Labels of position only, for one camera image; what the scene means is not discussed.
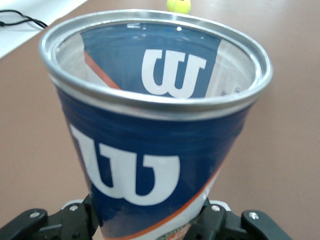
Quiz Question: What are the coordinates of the thin black cable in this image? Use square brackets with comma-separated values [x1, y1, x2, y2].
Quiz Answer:
[0, 9, 49, 29]

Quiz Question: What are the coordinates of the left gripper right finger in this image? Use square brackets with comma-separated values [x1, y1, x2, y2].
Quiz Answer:
[184, 196, 294, 240]

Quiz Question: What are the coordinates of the blue white Wilson ball can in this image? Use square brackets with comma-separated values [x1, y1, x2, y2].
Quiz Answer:
[38, 9, 274, 240]

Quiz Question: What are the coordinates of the brown table cover sheet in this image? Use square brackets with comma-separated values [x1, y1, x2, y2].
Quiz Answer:
[0, 0, 320, 240]

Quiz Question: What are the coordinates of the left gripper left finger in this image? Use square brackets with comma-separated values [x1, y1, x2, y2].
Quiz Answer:
[0, 192, 101, 240]

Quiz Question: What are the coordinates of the yellow Wilson tennis ball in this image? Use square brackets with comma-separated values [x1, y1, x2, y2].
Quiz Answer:
[166, 0, 192, 13]

